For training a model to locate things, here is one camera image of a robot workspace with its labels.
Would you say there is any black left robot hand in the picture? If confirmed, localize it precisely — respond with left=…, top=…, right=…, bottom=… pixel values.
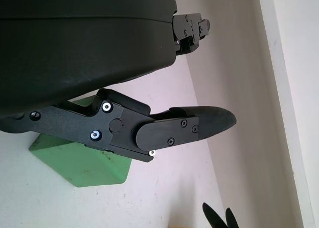
left=0, top=0, right=237, bottom=163

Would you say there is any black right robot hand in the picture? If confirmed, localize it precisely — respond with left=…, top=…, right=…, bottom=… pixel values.
left=202, top=202, right=240, bottom=228

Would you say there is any green cube block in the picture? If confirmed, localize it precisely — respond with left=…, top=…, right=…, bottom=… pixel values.
left=28, top=95, right=132, bottom=188

